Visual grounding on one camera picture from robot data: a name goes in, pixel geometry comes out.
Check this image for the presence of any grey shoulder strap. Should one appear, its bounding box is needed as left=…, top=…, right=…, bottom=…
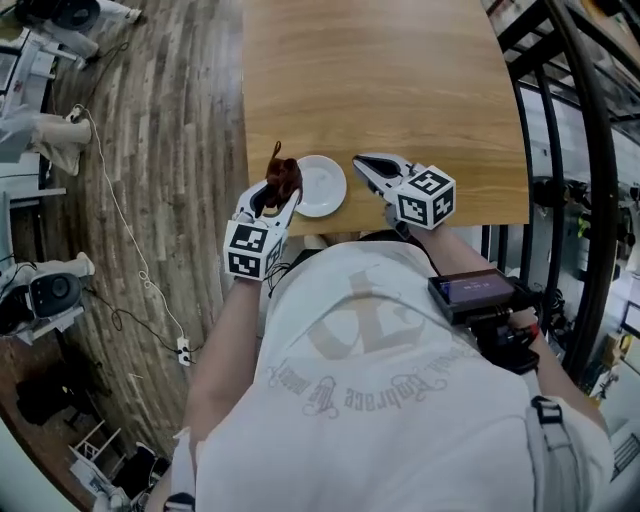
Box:
left=167, top=427, right=199, bottom=512
left=522, top=372, right=589, bottom=512

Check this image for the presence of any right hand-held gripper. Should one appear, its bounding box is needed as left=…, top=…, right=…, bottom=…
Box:
left=351, top=152, right=458, bottom=241

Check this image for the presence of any white floor cable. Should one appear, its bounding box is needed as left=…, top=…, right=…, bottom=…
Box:
left=69, top=103, right=190, bottom=346

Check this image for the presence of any black metal railing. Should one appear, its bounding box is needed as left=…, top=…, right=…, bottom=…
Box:
left=492, top=0, right=640, bottom=396

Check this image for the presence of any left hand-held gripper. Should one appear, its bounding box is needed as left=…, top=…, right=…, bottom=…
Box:
left=222, top=179, right=305, bottom=284

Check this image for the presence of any grey rounded device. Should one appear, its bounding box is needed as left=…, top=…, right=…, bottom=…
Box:
left=27, top=272, right=85, bottom=321

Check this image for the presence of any white plate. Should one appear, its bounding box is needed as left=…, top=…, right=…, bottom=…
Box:
left=293, top=154, right=348, bottom=219

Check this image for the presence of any person's white t-shirt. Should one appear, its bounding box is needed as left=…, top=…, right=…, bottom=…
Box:
left=172, top=239, right=615, bottom=512

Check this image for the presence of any white power strip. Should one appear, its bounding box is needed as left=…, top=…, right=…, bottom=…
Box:
left=175, top=335, right=195, bottom=369

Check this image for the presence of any white desk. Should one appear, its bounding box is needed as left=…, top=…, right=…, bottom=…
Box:
left=0, top=149, right=69, bottom=201
left=0, top=27, right=86, bottom=126

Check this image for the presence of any person's left forearm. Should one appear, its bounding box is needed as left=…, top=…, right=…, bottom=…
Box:
left=183, top=276, right=271, bottom=431

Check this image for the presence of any white wire rack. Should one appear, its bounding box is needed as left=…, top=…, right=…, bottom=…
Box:
left=67, top=418, right=124, bottom=484

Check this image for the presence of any black bag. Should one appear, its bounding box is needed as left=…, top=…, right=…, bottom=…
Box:
left=17, top=377, right=109, bottom=426

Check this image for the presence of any black screen device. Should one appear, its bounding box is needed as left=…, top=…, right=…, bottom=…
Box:
left=427, top=268, right=517, bottom=325

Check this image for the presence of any brown cloth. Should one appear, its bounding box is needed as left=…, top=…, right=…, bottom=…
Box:
left=263, top=141, right=305, bottom=210

